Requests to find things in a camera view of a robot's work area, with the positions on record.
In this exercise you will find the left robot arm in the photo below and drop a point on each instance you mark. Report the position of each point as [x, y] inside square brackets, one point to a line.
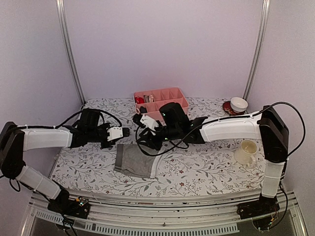
[92, 126]

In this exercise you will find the left aluminium frame post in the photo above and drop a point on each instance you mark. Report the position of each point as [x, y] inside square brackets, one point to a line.
[68, 49]

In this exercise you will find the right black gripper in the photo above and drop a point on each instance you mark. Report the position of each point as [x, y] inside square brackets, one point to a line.
[152, 142]

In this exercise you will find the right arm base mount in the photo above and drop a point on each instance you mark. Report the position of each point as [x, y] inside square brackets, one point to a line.
[261, 206]

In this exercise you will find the pink divided organizer box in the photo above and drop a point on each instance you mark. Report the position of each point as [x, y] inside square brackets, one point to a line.
[162, 97]

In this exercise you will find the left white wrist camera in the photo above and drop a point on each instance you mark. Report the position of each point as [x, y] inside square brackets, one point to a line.
[115, 133]

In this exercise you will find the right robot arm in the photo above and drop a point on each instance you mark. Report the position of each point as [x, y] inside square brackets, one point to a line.
[265, 125]

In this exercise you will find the aluminium frame post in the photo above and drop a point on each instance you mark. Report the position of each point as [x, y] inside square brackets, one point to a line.
[68, 49]
[258, 47]

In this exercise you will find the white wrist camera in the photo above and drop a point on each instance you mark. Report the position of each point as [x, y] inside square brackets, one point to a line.
[115, 133]
[145, 121]

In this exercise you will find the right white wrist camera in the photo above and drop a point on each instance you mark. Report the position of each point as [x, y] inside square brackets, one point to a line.
[145, 121]

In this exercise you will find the right aluminium frame post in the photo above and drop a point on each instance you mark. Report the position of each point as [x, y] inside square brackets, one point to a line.
[258, 47]

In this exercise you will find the red patterned saucer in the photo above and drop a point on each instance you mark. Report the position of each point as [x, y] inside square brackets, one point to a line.
[227, 108]

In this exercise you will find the red rolled cloth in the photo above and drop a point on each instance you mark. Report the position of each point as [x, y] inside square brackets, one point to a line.
[139, 100]

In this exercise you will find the cream ceramic mug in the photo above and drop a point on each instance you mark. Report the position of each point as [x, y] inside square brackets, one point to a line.
[245, 154]

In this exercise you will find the grey underwear cream waistband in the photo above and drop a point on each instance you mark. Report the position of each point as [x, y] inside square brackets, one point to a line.
[149, 98]

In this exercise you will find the white small bowl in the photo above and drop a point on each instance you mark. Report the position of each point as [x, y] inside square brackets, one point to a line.
[238, 104]

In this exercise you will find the floral table cloth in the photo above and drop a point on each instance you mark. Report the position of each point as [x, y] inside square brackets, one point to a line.
[200, 170]

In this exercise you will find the dark rolled cloth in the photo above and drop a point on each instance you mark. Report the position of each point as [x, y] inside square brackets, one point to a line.
[143, 110]

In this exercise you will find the grey boxer briefs lettered band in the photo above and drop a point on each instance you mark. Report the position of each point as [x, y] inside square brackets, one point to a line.
[132, 162]

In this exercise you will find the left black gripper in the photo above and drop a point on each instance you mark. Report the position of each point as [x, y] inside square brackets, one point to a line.
[108, 145]

